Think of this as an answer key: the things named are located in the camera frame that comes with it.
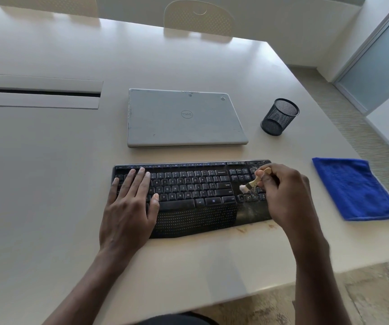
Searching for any grey desk cable slot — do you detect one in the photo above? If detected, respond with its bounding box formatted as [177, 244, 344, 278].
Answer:
[0, 72, 104, 110]

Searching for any person's right hand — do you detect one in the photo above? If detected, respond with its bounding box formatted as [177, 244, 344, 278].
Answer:
[255, 162, 330, 260]

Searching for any small wooden brush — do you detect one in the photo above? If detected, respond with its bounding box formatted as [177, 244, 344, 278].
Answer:
[239, 167, 272, 194]

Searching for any person's black clothing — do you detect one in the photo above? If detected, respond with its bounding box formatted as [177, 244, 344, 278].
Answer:
[130, 311, 221, 325]

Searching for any person's left forearm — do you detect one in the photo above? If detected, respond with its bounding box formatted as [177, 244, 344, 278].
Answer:
[42, 245, 138, 325]

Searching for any black keyboard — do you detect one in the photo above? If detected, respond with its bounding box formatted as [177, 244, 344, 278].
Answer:
[111, 159, 273, 239]

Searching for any blue microfibre cloth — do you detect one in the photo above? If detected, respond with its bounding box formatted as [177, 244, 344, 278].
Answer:
[312, 157, 389, 222]

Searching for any silver laptop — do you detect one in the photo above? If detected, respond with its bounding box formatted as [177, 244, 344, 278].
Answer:
[127, 88, 249, 148]

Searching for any cream perforated chair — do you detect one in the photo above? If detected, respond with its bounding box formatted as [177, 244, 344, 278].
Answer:
[163, 0, 236, 37]
[0, 0, 99, 17]

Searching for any person's left hand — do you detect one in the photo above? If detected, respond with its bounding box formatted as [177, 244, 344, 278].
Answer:
[99, 167, 161, 256]

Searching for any frosted glass door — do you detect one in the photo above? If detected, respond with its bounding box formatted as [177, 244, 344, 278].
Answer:
[333, 0, 389, 114]

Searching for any black mesh pen holder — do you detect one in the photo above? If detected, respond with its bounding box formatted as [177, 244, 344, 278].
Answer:
[260, 98, 300, 136]

